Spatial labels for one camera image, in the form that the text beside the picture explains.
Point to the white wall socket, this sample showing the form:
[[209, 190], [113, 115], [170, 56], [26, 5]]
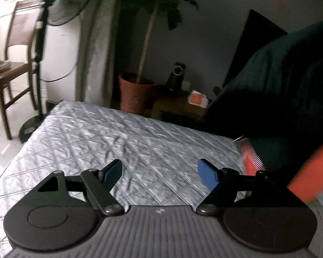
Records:
[[186, 86]]

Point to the wooden chair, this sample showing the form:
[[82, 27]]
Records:
[[13, 68]]

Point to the black flat television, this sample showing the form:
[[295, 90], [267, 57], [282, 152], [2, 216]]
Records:
[[255, 40]]

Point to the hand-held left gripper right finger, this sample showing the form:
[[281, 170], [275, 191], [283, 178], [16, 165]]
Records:
[[208, 174]]

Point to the dark wooden side cabinet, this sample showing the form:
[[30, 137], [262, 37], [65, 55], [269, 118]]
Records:
[[175, 110]]

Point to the grey quilted bedspread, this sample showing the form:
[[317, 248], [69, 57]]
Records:
[[97, 139]]

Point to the pale curtain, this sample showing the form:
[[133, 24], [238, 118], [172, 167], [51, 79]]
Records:
[[97, 59]]

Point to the black jacket with orange lining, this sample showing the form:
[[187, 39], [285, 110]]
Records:
[[285, 86]]

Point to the black tower speaker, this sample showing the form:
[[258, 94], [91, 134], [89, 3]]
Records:
[[175, 83]]

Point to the orange tissue box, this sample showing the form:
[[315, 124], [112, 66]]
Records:
[[197, 99]]

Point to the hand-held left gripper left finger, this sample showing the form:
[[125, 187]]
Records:
[[111, 173]]

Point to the black standing fan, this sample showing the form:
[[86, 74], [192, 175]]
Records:
[[39, 45]]

